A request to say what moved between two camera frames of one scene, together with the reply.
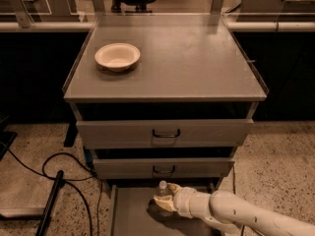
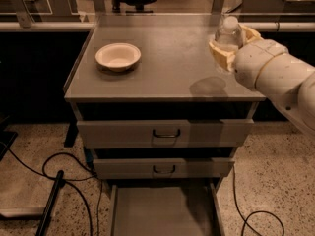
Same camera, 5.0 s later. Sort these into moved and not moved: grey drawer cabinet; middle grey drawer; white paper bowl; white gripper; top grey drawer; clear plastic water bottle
Moved: white gripper; clear plastic water bottle
Not moved: white paper bowl; middle grey drawer; grey drawer cabinet; top grey drawer
